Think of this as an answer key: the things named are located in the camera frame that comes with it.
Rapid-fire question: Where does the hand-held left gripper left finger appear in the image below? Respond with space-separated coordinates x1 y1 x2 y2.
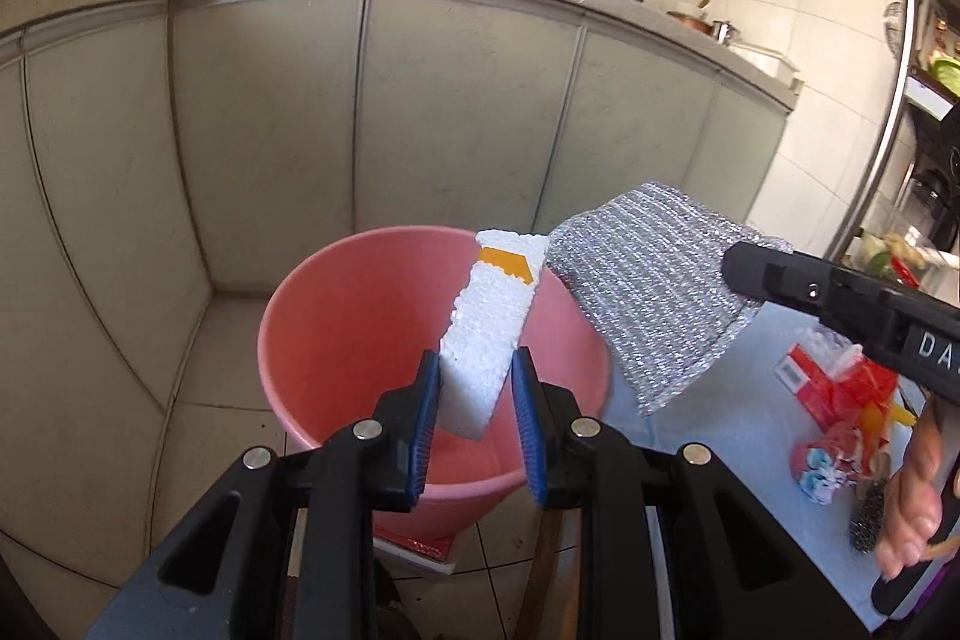
86 349 443 640

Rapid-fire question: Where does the grey kitchen counter cabinet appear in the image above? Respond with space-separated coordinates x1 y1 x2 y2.
0 0 805 592

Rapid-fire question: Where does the person's right hand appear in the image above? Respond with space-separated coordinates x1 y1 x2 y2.
876 411 960 582

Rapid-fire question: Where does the red flat box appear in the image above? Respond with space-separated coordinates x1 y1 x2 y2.
372 530 460 579

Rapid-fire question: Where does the black kitchen appliance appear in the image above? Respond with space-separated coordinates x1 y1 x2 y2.
898 100 960 238

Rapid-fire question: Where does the light blue floral tablecloth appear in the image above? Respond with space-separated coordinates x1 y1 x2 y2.
600 301 931 637

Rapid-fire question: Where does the copper pot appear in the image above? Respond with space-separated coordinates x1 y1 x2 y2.
666 0 733 41

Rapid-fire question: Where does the silver scouring cloth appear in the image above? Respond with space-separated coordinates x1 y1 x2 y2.
546 181 794 417

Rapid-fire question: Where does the steel wire brush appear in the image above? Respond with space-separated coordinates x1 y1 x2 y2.
849 475 887 552

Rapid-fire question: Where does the white foam block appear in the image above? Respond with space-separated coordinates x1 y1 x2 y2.
437 227 552 442

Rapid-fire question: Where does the red blue snack wrapper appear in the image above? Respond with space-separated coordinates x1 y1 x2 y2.
792 436 863 507

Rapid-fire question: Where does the metal pole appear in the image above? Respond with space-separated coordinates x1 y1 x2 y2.
821 0 925 270

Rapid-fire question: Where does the crumpled red wrapper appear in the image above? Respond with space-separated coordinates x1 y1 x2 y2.
814 359 901 435

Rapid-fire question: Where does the pink plastic bucket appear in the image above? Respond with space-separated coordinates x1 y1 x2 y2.
257 225 612 536

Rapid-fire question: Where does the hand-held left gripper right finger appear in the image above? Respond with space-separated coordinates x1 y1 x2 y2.
510 346 875 640

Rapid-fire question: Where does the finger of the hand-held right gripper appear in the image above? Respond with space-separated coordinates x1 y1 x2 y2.
721 241 893 341

